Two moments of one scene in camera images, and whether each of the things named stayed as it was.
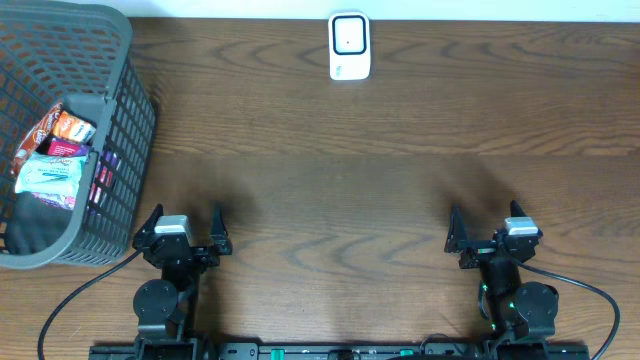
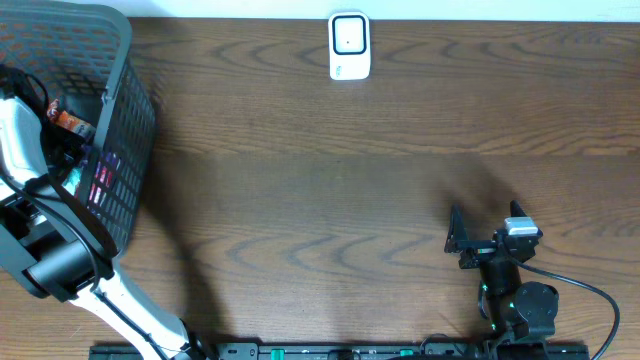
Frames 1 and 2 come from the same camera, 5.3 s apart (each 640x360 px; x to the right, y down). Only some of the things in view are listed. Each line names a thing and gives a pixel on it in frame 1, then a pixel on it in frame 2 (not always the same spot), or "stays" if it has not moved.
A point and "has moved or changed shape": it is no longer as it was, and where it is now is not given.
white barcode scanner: (349, 43) stays
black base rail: (338, 351) stays
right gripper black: (486, 250) stays
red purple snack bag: (57, 200) has moved or changed shape
